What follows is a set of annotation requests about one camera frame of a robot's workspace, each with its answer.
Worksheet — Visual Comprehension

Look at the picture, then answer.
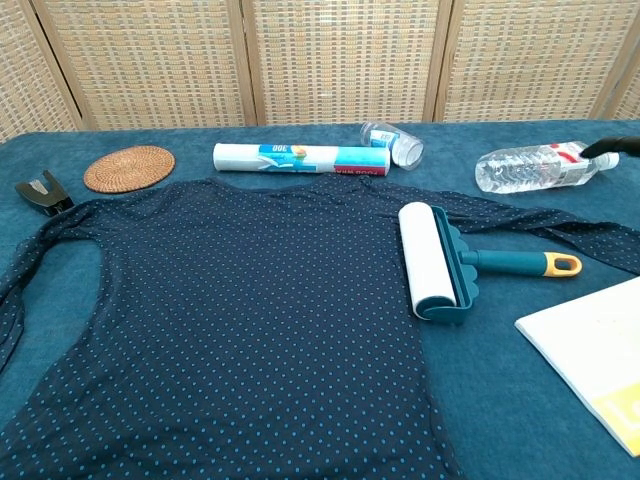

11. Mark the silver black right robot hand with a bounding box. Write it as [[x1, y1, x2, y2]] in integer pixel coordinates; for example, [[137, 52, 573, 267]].
[[582, 129, 640, 160]]

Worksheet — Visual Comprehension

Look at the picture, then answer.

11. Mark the teal white lint roller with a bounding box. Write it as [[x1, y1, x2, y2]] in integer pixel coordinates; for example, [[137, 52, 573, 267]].
[[397, 202, 584, 327]]

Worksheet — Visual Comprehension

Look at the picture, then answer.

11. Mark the white food wrap roll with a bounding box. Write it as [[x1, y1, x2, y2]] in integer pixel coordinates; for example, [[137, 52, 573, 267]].
[[212, 142, 392, 178]]

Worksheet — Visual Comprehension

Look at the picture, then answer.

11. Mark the navy polka dot shirt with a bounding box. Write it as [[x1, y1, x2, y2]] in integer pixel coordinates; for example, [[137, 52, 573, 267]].
[[0, 174, 640, 480]]

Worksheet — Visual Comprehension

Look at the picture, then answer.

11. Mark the clear plastic water bottle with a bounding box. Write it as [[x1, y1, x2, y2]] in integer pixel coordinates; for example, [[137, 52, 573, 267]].
[[474, 141, 621, 194]]

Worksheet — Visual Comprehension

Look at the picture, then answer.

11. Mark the white yellow notebook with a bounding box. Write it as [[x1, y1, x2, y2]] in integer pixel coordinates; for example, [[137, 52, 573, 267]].
[[514, 276, 640, 456]]

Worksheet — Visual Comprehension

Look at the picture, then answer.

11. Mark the clear plastic cup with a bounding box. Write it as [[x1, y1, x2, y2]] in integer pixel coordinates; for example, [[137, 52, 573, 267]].
[[359, 121, 425, 170]]

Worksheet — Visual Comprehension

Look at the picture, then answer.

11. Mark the teal table cloth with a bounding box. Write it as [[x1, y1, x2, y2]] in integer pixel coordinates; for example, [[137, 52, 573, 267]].
[[0, 118, 640, 480]]

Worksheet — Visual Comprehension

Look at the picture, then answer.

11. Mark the woven folding screen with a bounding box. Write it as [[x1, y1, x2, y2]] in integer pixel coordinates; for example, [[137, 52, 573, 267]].
[[0, 0, 640, 144]]

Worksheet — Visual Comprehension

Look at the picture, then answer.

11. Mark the round woven rattan coaster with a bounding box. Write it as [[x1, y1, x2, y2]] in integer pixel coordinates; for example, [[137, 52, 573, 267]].
[[83, 145, 177, 194]]

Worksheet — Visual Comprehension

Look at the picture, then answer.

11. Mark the black stapler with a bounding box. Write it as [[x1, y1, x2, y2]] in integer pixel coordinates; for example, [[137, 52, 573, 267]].
[[14, 169, 76, 218]]

